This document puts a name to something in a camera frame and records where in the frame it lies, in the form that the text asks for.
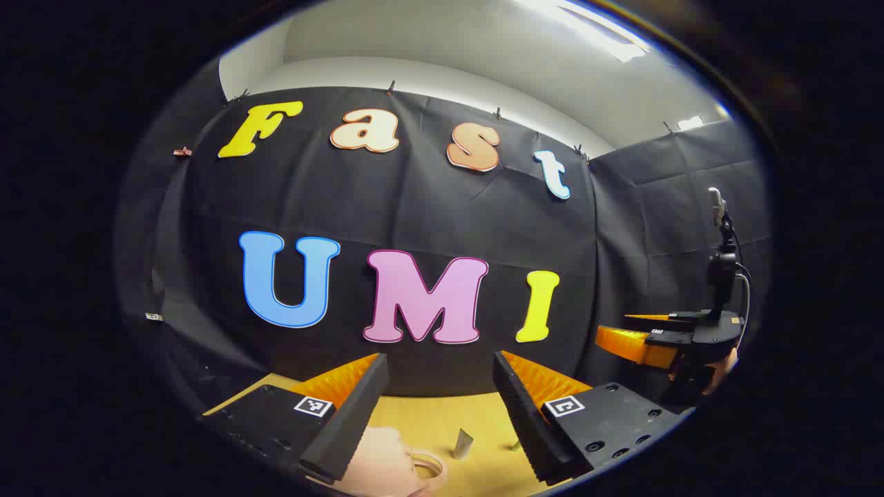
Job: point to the pink suitcase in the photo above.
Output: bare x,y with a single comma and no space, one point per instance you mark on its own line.
380,462

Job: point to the black backdrop cloth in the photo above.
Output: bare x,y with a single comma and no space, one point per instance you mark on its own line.
414,207

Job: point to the long ceiling light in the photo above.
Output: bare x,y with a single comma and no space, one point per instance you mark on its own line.
608,38

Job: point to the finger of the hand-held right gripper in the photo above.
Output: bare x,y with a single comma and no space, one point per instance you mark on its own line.
663,318
628,344

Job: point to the small ceiling light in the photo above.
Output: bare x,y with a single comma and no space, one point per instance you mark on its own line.
690,123

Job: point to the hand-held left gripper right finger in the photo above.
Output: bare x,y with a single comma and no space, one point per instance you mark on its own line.
528,421

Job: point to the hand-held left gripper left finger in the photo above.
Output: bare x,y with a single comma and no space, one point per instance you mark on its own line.
345,428

